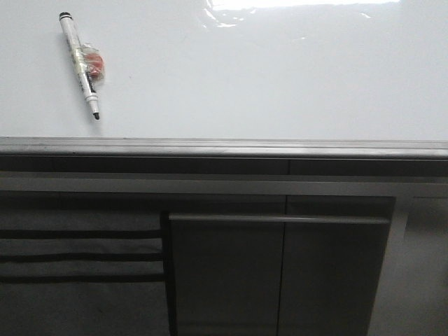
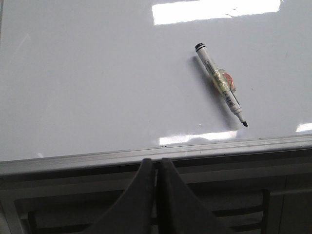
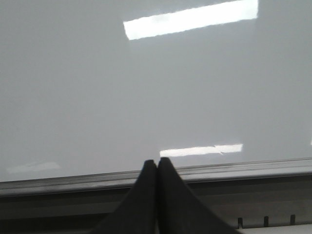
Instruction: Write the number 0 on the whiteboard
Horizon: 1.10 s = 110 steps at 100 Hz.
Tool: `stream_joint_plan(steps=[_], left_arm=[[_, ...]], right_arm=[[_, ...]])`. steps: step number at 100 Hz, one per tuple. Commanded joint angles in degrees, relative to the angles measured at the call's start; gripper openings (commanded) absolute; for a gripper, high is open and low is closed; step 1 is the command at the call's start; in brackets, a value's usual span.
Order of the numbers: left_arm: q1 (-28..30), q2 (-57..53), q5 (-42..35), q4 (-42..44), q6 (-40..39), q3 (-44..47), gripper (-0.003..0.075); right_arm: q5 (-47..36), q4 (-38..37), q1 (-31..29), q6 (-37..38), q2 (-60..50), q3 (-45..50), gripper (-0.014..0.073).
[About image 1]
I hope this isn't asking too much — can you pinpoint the white black whiteboard marker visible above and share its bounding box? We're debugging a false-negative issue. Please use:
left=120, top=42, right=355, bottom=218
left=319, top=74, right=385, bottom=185
left=59, top=12, right=100, bottom=120

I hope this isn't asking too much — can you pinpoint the white whiteboard with metal frame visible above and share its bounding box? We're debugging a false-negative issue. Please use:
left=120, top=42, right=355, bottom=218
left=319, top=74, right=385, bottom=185
left=1, top=1, right=447, bottom=160

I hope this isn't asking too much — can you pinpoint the red magnet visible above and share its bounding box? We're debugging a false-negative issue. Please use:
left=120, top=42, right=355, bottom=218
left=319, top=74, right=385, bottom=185
left=80, top=43, right=105, bottom=83

